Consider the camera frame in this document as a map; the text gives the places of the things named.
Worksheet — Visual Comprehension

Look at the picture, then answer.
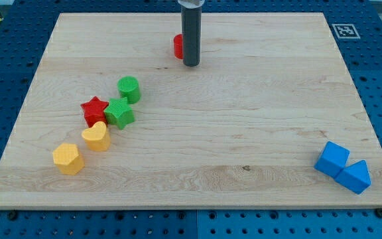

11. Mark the blue triangle block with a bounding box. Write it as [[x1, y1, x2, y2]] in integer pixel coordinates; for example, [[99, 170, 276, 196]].
[[334, 160, 371, 195]]

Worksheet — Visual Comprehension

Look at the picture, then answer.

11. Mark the blue cube block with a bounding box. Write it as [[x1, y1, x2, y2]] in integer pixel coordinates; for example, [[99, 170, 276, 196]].
[[314, 141, 350, 178]]

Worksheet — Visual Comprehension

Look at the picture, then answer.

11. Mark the green star block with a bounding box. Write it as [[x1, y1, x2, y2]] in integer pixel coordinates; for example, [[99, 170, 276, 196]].
[[103, 98, 135, 129]]

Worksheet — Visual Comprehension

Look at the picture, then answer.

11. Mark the red star block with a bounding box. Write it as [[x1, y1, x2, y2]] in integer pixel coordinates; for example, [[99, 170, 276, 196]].
[[80, 96, 109, 127]]

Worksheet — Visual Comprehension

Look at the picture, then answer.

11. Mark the silver rod mount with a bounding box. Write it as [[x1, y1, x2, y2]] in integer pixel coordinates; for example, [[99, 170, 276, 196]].
[[178, 0, 205, 7]]

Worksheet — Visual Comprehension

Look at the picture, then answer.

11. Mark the white fiducial marker tag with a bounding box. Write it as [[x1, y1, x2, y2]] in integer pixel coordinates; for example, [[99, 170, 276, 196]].
[[332, 23, 360, 39]]

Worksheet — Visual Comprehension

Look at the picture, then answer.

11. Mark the red cylinder block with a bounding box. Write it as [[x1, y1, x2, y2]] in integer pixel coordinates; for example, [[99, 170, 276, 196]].
[[173, 34, 183, 59]]

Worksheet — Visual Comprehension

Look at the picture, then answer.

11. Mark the yellow heart block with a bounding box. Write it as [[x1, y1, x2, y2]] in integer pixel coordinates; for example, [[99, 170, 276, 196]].
[[81, 121, 111, 151]]

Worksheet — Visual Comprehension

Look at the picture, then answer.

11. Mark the yellow hexagon block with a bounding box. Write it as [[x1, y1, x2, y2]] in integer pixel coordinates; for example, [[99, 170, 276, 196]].
[[52, 143, 85, 175]]

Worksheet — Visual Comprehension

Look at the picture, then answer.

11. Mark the green cylinder block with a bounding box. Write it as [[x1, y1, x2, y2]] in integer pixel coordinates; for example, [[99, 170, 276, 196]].
[[117, 76, 141, 104]]

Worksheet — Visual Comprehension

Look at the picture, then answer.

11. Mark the light wooden board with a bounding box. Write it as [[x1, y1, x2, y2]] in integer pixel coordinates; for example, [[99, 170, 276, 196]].
[[0, 13, 382, 210]]

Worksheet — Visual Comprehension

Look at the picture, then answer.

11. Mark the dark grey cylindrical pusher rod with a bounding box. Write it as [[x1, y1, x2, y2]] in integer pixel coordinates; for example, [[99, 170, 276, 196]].
[[181, 6, 202, 67]]

